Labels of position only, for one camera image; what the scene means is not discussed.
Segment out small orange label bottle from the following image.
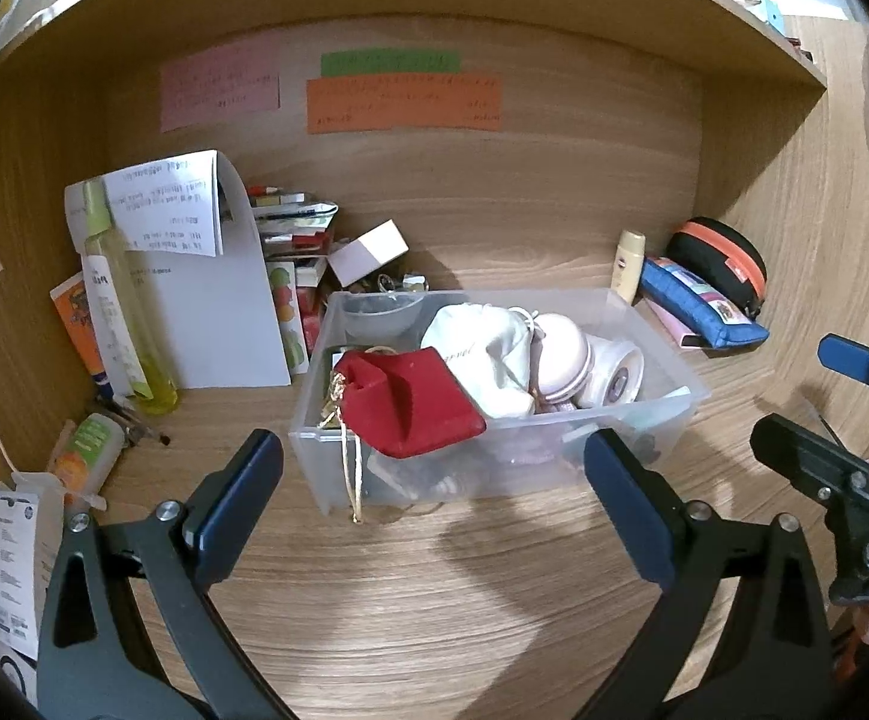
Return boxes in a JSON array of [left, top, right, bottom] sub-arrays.
[[48, 412, 130, 500]]

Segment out red white marker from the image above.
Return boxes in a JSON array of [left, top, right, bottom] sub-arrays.
[[246, 184, 306, 206]]

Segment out pink rope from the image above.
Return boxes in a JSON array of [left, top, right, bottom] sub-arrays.
[[494, 437, 579, 470]]

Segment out cream lotion tube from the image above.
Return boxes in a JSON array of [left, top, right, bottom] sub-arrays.
[[612, 229, 647, 303]]

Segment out white paper sheet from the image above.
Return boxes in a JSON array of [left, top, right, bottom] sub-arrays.
[[65, 150, 293, 390]]

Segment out thin makeup brush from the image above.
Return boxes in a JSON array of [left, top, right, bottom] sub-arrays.
[[95, 394, 173, 446]]

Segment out orange tube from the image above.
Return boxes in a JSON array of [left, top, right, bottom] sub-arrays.
[[49, 272, 110, 392]]

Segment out white round device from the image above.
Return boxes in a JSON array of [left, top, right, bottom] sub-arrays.
[[530, 313, 594, 400]]

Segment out fruit print box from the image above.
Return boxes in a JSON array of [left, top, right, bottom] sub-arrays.
[[265, 259, 324, 375]]

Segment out white cream jar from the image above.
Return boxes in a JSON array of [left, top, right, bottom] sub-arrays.
[[584, 340, 646, 407]]

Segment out stack of books and papers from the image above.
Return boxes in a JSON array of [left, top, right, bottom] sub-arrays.
[[245, 184, 342, 377]]

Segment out green paper note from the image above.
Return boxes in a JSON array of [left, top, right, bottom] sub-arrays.
[[319, 50, 462, 78]]

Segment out small metal trinkets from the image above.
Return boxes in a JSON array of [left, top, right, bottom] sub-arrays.
[[361, 272, 433, 295]]

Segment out white bowl of beads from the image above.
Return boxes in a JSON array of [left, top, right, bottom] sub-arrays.
[[340, 291, 426, 339]]

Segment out pink notebook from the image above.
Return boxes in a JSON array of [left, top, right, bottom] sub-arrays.
[[642, 295, 706, 350]]

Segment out pink paper note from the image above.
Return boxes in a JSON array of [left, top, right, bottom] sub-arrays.
[[159, 41, 281, 133]]

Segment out white drawstring pouch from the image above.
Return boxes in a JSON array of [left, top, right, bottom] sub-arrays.
[[420, 304, 542, 418]]

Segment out wooden desktop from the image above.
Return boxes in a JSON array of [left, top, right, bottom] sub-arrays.
[[0, 195, 869, 720]]

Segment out clear plastic storage bin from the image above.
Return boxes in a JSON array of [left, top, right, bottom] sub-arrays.
[[288, 286, 711, 517]]

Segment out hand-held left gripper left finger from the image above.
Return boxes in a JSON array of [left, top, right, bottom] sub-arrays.
[[35, 429, 308, 720]]

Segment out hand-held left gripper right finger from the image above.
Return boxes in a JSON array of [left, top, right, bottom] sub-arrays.
[[576, 427, 836, 720]]

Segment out orange paper note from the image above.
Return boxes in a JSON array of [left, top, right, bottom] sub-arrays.
[[304, 75, 505, 134]]

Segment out yellow spray bottle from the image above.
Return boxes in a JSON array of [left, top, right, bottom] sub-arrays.
[[82, 178, 179, 416]]

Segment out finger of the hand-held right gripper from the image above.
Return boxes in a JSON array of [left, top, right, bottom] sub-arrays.
[[750, 414, 869, 522], [818, 333, 869, 430]]

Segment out small white box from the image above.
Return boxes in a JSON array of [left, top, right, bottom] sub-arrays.
[[327, 220, 411, 288]]

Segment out black orange zip case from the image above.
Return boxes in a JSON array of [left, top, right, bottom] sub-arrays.
[[664, 217, 769, 320]]

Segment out blue pencil case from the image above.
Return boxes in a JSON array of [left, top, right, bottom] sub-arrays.
[[639, 255, 772, 353]]

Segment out red velvet pouch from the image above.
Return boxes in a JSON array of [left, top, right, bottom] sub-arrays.
[[320, 347, 488, 526]]

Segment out printed paper receipt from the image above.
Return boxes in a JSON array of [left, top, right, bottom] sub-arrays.
[[0, 471, 65, 665]]

